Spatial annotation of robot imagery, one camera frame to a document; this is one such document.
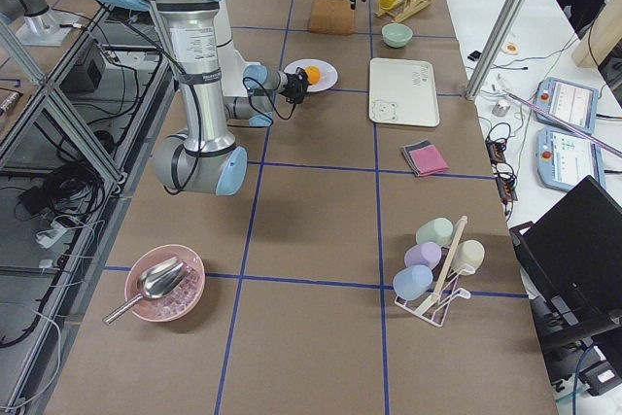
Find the orange fruit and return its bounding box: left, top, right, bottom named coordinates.
left=304, top=65, right=322, bottom=85

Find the white round plate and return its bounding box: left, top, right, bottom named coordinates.
left=284, top=58, right=338, bottom=92

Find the cream bear print tray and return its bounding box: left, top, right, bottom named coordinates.
left=368, top=57, right=440, bottom=128

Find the brown wooden cutting board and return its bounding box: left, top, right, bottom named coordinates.
left=307, top=0, right=355, bottom=36

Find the green ceramic bowl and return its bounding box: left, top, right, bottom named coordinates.
left=381, top=22, right=413, bottom=49

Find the grey cleaning cloth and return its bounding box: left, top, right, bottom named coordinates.
left=401, top=140, right=431, bottom=176

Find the pink cleaning cloth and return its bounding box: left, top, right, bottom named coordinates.
left=410, top=145, right=449, bottom=176

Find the fried egg toy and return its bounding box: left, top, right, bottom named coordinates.
left=501, top=43, right=518, bottom=55

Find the small metal weight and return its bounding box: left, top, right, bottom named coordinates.
left=492, top=98, right=511, bottom=118

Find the light green tumbler cup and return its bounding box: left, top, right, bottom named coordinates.
left=415, top=218, right=454, bottom=247

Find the purple tumbler cup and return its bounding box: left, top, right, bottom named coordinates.
left=404, top=241, right=442, bottom=269

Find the blue tumbler cup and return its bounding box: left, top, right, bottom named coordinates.
left=393, top=264, right=433, bottom=301

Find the metal scoop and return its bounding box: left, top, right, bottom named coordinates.
left=103, top=257, right=188, bottom=325

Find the beige tumbler cup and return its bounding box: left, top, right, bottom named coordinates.
left=451, top=240, right=485, bottom=271

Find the far blue teach pendant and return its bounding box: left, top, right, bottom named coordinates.
left=534, top=77, right=599, bottom=134

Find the blue teach pendant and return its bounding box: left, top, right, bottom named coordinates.
left=536, top=126, right=605, bottom=191
left=534, top=77, right=599, bottom=134

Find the pink bowl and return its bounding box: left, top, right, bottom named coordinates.
left=124, top=244, right=205, bottom=323

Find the near blue teach pendant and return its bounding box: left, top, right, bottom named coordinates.
left=536, top=126, right=605, bottom=191

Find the black laptop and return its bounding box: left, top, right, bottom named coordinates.
left=510, top=176, right=621, bottom=366

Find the aluminium frame post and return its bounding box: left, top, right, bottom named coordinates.
left=464, top=0, right=525, bottom=101

